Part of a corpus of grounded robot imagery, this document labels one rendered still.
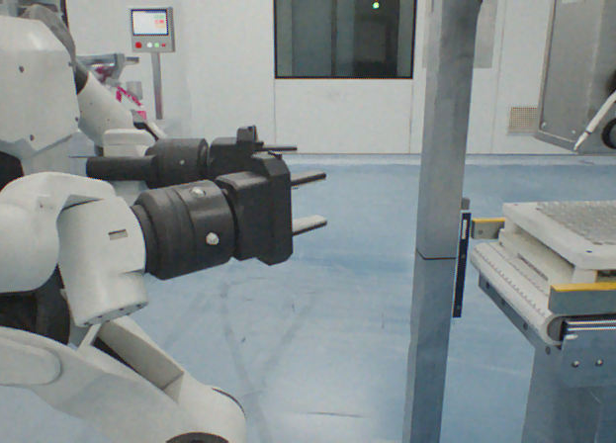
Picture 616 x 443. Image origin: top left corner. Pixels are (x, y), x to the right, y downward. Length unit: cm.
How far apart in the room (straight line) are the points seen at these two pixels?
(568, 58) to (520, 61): 529
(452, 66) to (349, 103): 475
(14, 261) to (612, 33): 57
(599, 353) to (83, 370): 68
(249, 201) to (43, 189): 20
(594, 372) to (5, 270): 69
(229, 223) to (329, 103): 514
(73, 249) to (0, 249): 10
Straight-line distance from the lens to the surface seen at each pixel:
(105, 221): 50
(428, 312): 102
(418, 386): 110
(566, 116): 68
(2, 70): 69
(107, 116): 105
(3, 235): 41
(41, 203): 45
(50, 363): 82
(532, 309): 79
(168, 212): 51
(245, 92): 567
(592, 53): 64
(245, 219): 55
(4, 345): 83
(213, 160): 80
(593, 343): 80
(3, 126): 69
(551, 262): 85
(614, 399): 93
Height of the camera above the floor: 118
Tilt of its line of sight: 18 degrees down
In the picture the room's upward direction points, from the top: straight up
